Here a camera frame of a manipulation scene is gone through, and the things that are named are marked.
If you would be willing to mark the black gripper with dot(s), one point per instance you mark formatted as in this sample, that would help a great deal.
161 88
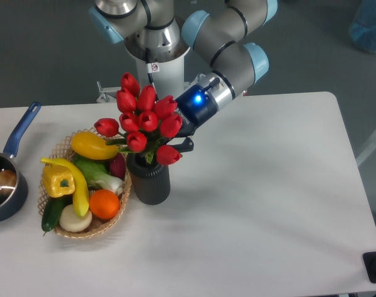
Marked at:
195 106

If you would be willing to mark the red tulip bouquet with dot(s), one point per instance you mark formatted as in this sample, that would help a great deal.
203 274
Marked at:
146 121

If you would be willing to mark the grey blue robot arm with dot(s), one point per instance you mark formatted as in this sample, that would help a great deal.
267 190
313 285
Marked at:
198 60

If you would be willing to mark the dark grey ribbed vase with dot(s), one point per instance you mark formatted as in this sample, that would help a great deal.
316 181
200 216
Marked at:
151 182

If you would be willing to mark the red radish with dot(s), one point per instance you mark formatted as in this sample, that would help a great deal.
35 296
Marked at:
117 166

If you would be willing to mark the green bok choy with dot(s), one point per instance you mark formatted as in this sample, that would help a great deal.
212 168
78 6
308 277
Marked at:
96 175

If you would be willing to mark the yellow mango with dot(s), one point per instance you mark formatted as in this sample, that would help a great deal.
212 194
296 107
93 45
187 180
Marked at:
92 146

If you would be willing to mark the orange fruit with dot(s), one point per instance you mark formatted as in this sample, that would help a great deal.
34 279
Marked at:
104 204

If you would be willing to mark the yellow banana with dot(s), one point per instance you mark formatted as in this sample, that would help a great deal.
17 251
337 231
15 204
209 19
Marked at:
80 197

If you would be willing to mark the yellow bell pepper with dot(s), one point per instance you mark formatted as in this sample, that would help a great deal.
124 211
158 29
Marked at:
58 181

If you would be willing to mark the white round onion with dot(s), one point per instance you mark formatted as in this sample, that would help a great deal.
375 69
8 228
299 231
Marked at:
69 221

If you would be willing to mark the green cucumber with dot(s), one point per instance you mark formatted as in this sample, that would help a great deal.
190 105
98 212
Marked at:
52 212

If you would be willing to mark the blue saucepan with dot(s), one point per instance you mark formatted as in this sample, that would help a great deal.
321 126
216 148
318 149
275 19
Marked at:
13 185

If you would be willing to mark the blue plastic bag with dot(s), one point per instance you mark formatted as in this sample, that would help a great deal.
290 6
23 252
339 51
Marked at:
362 30

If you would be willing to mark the black device at table edge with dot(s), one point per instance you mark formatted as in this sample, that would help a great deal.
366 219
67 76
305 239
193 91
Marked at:
369 259

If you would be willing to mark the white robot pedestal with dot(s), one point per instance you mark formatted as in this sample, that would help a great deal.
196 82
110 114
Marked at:
159 41

